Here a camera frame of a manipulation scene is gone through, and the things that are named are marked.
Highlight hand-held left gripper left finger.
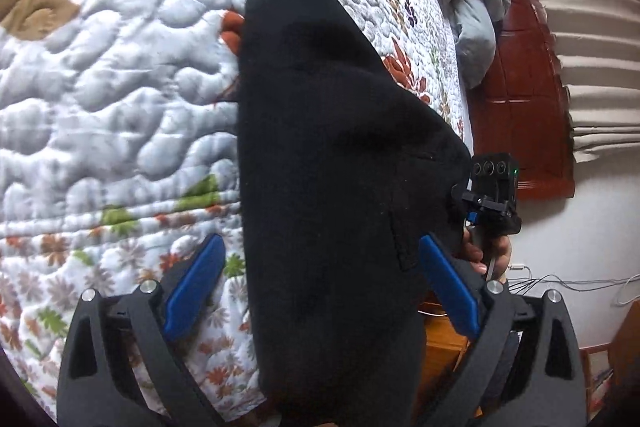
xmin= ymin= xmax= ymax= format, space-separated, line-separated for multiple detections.
xmin=56 ymin=233 xmax=227 ymax=427

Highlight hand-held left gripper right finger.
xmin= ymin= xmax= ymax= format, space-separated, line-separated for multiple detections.
xmin=417 ymin=234 xmax=588 ymax=427

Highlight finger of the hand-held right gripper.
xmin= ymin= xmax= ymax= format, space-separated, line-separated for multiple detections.
xmin=451 ymin=184 xmax=483 ymax=228

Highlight black pants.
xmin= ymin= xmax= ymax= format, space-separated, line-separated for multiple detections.
xmin=235 ymin=0 xmax=473 ymax=427

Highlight person's right hand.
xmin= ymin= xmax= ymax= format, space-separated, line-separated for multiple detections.
xmin=462 ymin=227 xmax=513 ymax=283

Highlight wooden nightstand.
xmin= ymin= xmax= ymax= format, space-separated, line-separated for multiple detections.
xmin=419 ymin=299 xmax=473 ymax=408

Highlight red-brown wooden headboard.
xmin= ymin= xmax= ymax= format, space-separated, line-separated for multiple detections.
xmin=462 ymin=0 xmax=576 ymax=200

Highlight beige pleated curtain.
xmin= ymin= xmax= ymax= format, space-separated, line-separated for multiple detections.
xmin=497 ymin=0 xmax=640 ymax=164

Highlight white floral quilted bedspread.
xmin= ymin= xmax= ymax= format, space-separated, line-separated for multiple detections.
xmin=0 ymin=0 xmax=473 ymax=427

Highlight white cable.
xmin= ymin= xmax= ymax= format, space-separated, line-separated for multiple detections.
xmin=505 ymin=273 xmax=640 ymax=308

